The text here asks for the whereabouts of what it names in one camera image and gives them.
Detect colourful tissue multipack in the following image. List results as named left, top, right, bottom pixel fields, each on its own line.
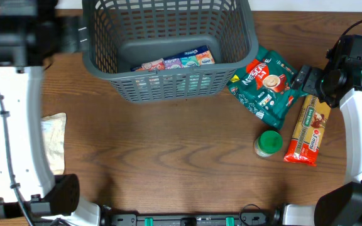
left=131, top=45, right=215, bottom=72

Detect grey plastic basket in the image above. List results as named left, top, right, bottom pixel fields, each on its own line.
left=82, top=0, right=259, bottom=103

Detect beige clear plastic bag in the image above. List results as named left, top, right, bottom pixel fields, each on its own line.
left=41, top=112, right=67, bottom=175

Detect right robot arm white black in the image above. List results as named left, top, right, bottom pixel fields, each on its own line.
left=280, top=35, right=362, bottom=225

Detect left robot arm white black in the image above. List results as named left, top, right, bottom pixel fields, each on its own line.
left=0, top=1, right=103, bottom=225

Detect spaghetti pasta packet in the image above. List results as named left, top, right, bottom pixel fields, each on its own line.
left=283, top=95, right=331, bottom=166

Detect green Nescafe coffee bag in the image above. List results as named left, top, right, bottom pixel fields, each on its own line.
left=227, top=46, right=307, bottom=129

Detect green lid jar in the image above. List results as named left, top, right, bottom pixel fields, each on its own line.
left=253, top=131, right=283, bottom=158

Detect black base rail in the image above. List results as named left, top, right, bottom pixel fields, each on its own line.
left=101, top=210, right=282, bottom=226

